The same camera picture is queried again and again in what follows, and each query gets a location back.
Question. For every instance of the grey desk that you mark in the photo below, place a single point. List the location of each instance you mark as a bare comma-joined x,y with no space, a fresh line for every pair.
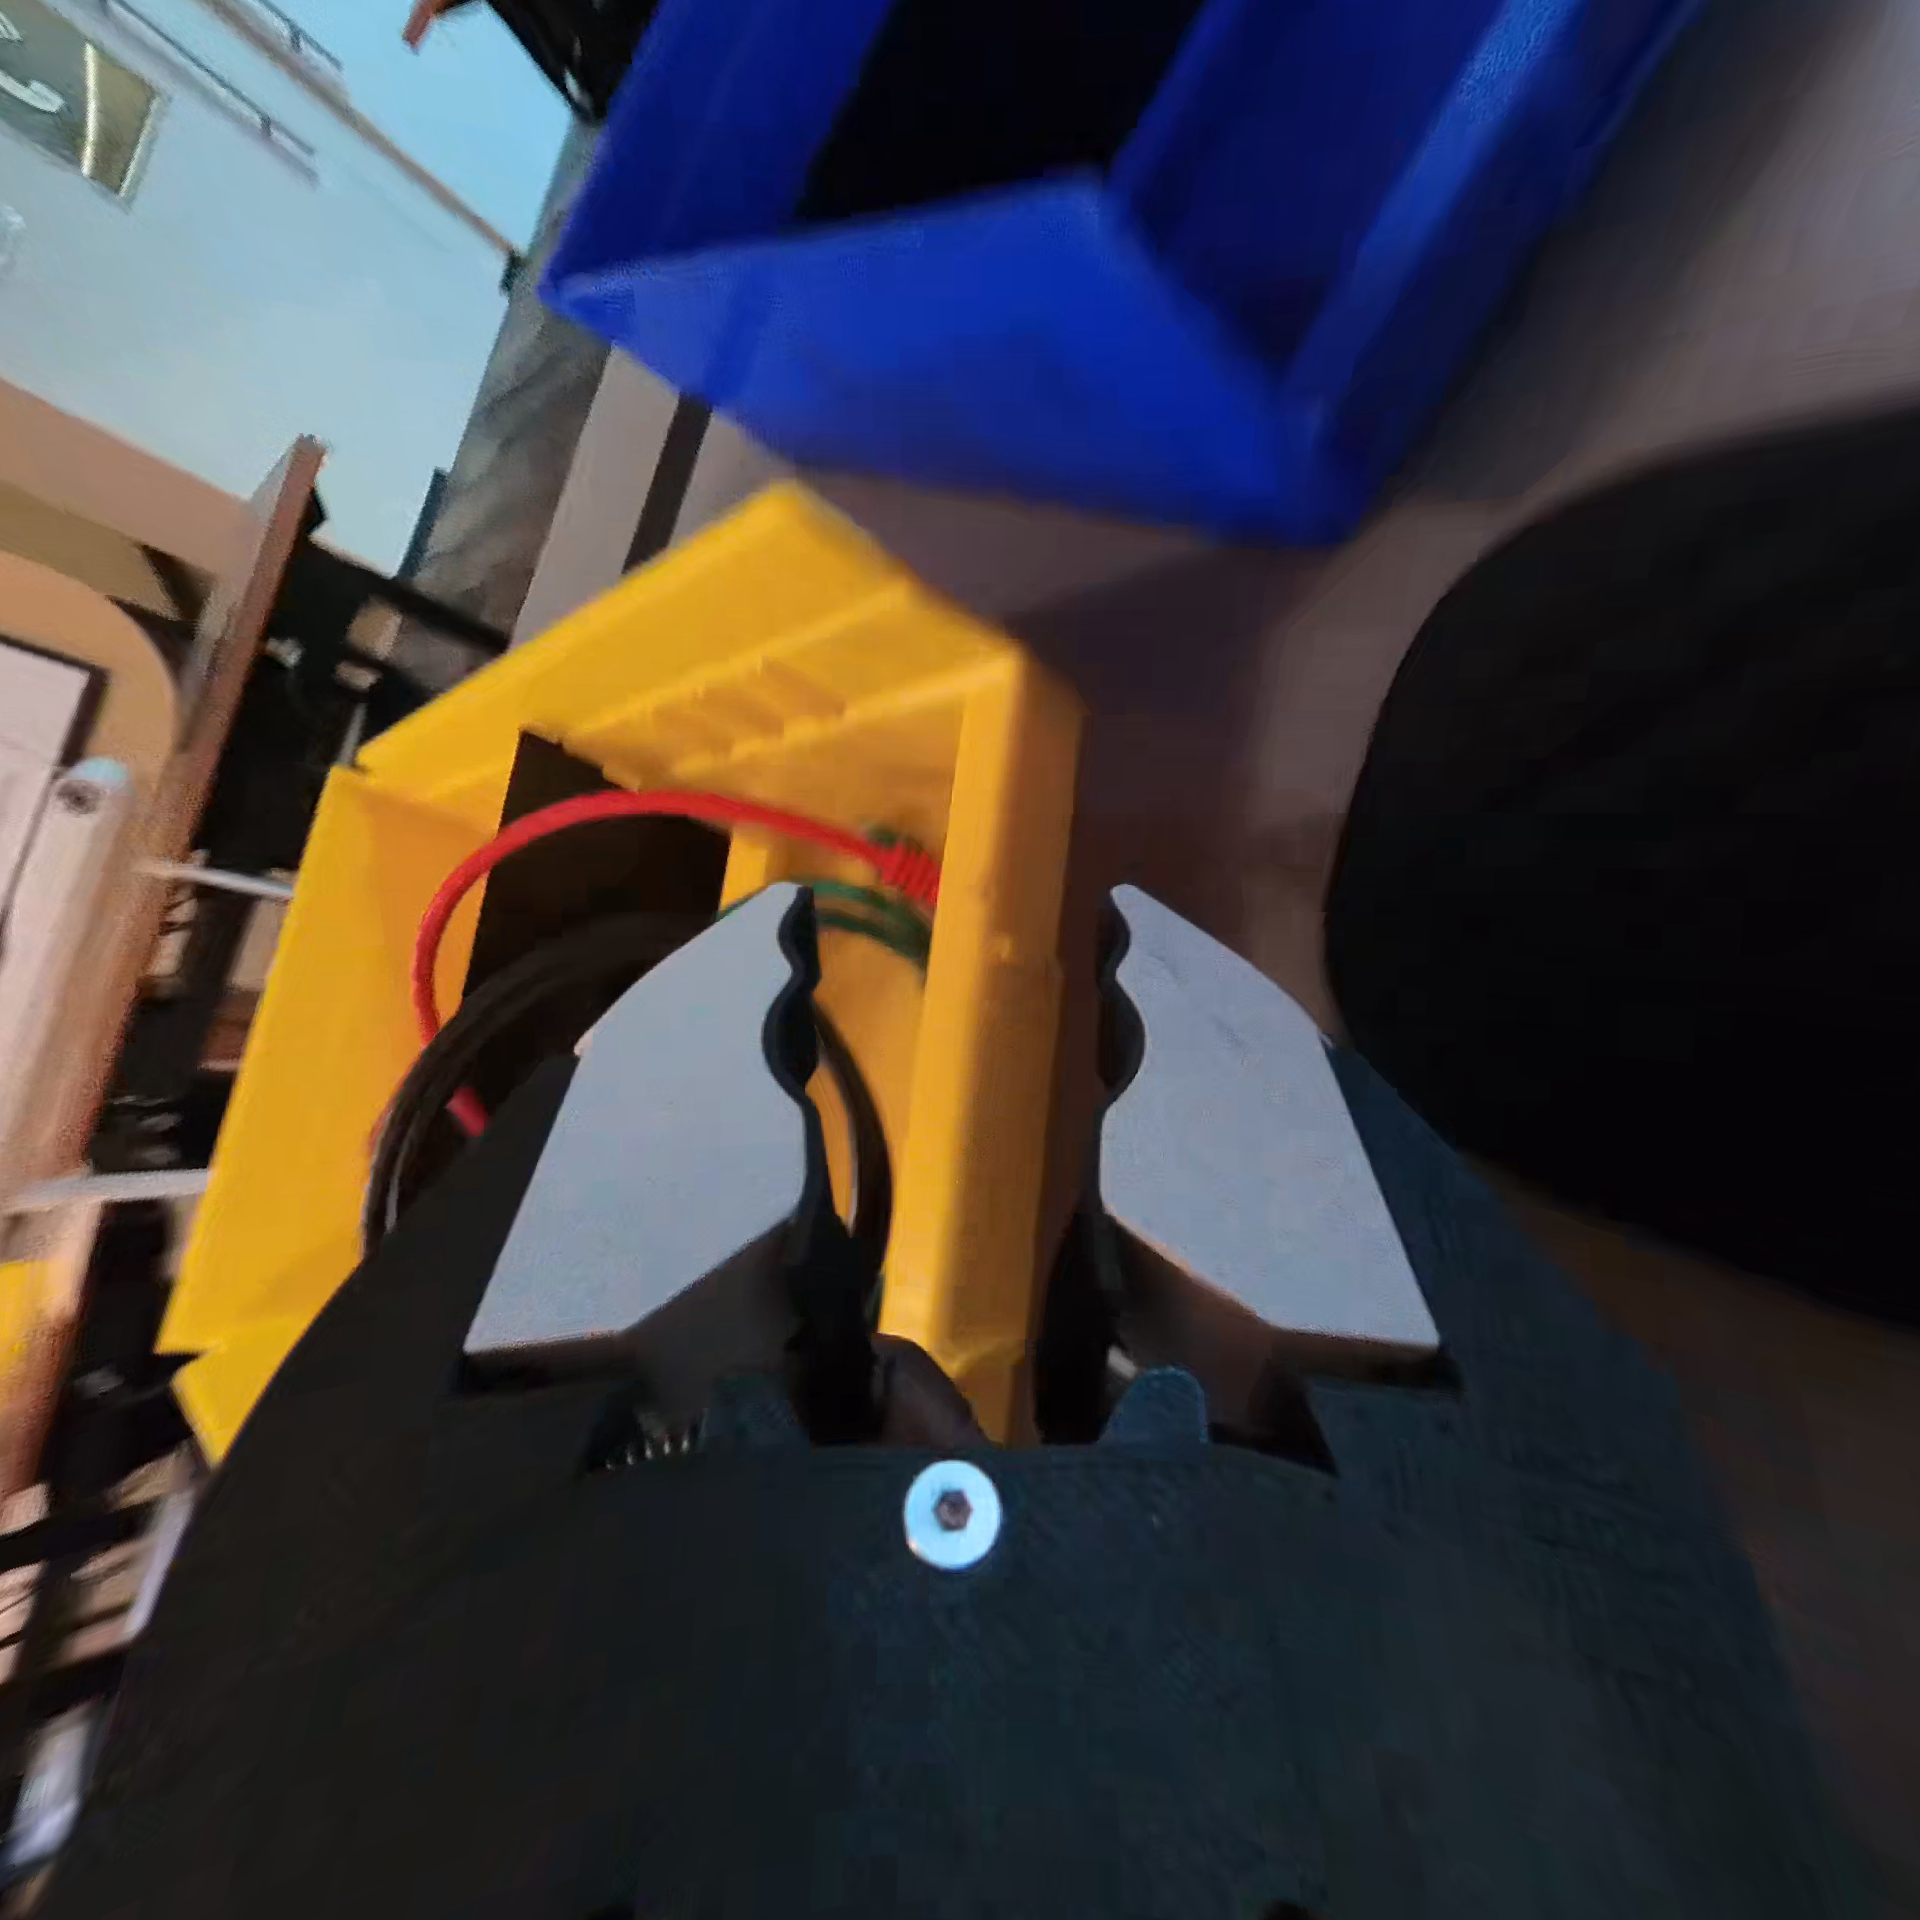
1203,720

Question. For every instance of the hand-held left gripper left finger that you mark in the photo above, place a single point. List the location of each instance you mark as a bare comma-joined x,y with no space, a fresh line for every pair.
660,1172

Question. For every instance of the black padded wrist rest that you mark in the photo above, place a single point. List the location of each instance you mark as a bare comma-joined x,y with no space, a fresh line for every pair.
1650,900

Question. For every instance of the yellow plastic bin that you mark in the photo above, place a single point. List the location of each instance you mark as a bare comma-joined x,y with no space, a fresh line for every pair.
973,1050

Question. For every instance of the person's left hand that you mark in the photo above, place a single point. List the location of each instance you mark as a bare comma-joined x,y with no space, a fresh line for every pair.
930,1394

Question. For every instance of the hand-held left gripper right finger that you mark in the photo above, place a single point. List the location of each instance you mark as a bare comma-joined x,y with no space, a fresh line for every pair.
1261,1187

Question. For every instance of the white document stand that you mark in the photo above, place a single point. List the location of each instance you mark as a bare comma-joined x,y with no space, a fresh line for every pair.
225,877

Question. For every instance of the lit phone icon sign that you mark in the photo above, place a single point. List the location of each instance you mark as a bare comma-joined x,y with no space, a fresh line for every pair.
74,89

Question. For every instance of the blue plastic bin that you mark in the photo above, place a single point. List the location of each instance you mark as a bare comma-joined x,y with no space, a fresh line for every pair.
973,346

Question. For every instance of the black bin divider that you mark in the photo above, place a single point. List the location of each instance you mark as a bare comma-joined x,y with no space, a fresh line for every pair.
600,853
973,89

